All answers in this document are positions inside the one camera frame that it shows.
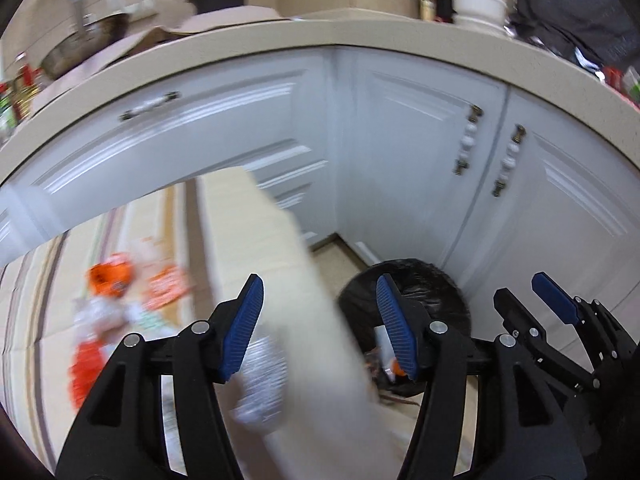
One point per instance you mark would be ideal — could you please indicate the metal wok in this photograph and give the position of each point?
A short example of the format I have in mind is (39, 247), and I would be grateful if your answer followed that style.
(85, 47)

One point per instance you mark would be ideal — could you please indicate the orange and white snack packet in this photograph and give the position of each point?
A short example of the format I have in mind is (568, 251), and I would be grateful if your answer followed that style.
(167, 285)

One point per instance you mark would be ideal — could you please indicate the striped tablecloth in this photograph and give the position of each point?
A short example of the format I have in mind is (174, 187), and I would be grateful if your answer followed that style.
(240, 220)

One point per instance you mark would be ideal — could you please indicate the silver white wrapper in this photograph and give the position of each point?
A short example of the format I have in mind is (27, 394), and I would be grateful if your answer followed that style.
(260, 375)

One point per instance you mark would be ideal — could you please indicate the white ceramic pot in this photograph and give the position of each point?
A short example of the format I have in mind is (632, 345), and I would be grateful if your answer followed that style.
(477, 5)

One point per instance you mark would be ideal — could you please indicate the group of seasoning bottles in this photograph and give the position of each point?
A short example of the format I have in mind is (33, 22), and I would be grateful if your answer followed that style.
(20, 95)

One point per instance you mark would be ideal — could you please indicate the small white wrapper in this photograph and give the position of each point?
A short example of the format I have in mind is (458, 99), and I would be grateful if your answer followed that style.
(382, 342)

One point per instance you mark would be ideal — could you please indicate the orange plastic wrapper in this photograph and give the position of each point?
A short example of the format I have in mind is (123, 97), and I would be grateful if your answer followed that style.
(110, 277)

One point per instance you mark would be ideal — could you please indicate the trash bin with black bag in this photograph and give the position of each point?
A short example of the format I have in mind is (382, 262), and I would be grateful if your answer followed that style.
(435, 285)

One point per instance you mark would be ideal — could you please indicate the brown cardboard sheet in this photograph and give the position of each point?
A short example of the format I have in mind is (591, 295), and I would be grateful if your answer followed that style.
(150, 37)

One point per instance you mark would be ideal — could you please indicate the red green snack packet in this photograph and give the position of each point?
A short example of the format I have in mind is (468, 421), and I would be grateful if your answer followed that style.
(620, 80)

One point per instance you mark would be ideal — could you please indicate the orange patterned packet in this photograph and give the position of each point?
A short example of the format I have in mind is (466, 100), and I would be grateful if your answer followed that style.
(85, 367)

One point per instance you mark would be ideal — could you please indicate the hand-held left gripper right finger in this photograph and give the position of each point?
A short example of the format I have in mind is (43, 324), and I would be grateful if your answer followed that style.
(397, 330)

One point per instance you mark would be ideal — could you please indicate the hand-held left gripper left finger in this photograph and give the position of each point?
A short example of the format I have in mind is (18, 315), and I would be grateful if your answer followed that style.
(245, 322)

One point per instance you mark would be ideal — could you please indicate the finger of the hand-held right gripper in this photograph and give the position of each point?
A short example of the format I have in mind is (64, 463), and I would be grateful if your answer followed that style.
(520, 317)
(555, 300)

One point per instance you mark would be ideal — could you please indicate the white kitchen cabinet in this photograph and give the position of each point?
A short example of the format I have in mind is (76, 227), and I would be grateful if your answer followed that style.
(225, 125)

